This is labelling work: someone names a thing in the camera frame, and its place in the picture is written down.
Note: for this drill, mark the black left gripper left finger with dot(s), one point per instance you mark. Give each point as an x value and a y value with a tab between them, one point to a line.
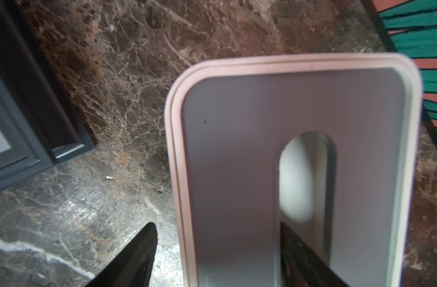
132	267

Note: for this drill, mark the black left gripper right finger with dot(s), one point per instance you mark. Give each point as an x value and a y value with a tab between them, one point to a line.
300	266

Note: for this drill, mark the white box grey lid back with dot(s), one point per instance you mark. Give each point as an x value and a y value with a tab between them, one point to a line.
322	142

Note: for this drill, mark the black white checkerboard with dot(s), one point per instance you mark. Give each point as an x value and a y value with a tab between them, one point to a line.
39	126

